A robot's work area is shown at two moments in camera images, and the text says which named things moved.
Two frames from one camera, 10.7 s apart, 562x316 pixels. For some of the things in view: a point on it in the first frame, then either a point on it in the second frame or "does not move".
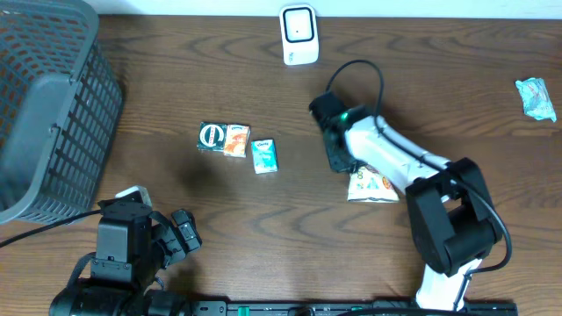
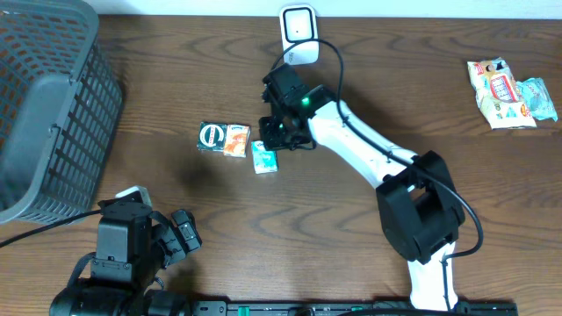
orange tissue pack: [236, 140] does not move
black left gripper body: [176, 237] does not move
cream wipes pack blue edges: [366, 183] → [498, 94]
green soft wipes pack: [536, 98] does not move
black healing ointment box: [212, 136] does not move
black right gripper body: [340, 160] → [275, 134]
